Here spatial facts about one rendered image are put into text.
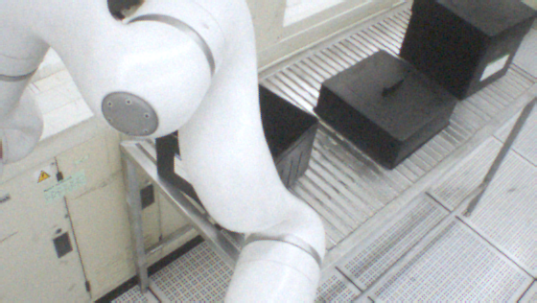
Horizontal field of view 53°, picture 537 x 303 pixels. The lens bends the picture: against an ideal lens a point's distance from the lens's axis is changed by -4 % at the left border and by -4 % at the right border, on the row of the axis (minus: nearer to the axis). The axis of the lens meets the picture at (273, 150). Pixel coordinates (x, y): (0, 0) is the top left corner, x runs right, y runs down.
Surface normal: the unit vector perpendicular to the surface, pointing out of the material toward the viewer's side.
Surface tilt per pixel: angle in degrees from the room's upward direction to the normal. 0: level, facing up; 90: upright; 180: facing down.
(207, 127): 43
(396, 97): 0
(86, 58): 66
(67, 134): 90
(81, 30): 61
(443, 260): 0
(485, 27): 0
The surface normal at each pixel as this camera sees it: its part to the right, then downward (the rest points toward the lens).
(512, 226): 0.11, -0.69
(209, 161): -0.28, 0.22
